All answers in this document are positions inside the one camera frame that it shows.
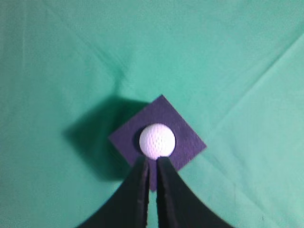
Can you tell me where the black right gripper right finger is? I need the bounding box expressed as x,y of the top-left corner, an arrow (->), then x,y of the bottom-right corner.
156,157 -> 231,228

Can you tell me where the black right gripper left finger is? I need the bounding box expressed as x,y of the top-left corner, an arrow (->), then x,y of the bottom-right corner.
78,156 -> 150,228

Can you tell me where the white dimpled golf ball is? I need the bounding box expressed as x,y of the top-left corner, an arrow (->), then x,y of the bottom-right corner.
139,123 -> 176,160

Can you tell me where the dark purple cube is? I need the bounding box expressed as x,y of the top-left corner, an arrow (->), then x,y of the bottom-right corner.
109,95 -> 207,191

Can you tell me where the green table cloth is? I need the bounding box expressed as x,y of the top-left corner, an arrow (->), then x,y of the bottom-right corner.
0,0 -> 304,228

